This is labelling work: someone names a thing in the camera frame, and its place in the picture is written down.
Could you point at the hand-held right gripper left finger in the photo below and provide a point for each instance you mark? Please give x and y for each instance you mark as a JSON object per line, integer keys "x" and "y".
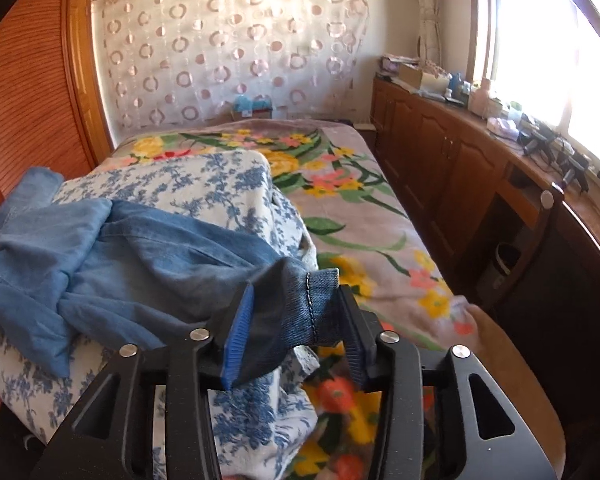
{"x": 237, "y": 330}

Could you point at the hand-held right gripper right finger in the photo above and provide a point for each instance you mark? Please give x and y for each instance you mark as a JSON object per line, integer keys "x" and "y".
{"x": 362, "y": 340}

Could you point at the light blue denim pants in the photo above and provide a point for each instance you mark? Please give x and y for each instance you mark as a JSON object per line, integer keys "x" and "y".
{"x": 155, "y": 260}

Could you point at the colourful flowered blanket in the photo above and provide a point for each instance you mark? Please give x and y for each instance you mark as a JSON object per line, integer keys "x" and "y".
{"x": 360, "y": 220}

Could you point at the blue floral white quilt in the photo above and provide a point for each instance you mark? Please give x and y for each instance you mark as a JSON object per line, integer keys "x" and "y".
{"x": 205, "y": 185}

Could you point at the dark waste basket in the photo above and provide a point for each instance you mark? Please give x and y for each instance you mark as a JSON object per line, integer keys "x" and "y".
{"x": 506, "y": 260}

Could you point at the dark wooden chair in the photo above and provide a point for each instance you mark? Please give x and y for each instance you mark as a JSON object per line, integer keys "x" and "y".
{"x": 555, "y": 285}

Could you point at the long wooden cabinet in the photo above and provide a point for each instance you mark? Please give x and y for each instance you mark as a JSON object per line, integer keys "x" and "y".
{"x": 430, "y": 150}

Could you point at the small cardboard box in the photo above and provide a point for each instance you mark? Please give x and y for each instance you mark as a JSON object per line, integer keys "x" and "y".
{"x": 255, "y": 114}

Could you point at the blue plastic bag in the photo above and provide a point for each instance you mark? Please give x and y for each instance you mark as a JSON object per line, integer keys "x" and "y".
{"x": 250, "y": 102}

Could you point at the pink bottle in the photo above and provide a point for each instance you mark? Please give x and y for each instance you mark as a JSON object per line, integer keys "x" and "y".
{"x": 479, "y": 100}

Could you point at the flat open cardboard box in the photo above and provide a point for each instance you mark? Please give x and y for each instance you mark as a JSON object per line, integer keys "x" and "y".
{"x": 411, "y": 74}

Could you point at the group of black devices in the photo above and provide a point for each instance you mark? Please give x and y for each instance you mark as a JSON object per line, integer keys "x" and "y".
{"x": 560, "y": 155}

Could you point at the circle pattern sheer curtain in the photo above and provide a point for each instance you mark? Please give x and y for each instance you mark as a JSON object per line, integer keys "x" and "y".
{"x": 230, "y": 35}

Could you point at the slatted wooden wardrobe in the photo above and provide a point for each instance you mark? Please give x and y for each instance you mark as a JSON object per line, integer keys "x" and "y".
{"x": 25, "y": 85}

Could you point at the beige window curtain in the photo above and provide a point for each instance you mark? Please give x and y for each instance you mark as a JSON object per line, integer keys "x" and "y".
{"x": 427, "y": 10}

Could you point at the bright window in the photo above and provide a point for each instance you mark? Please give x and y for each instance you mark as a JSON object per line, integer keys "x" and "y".
{"x": 530, "y": 35}

